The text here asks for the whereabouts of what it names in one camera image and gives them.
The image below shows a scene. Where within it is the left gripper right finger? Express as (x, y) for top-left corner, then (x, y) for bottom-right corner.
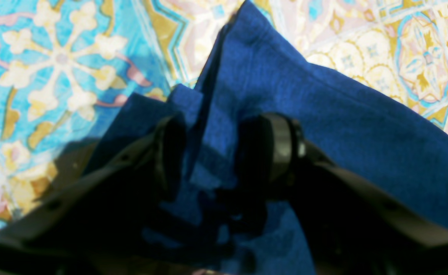
(239, 113), (448, 275)

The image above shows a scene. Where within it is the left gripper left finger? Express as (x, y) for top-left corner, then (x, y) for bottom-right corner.
(0, 115), (186, 275)

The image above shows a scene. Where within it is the blue long-sleeve T-shirt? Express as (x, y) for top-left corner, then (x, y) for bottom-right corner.
(85, 0), (448, 275)

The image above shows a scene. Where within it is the patterned tile tablecloth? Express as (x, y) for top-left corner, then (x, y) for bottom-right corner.
(0, 0), (448, 229)

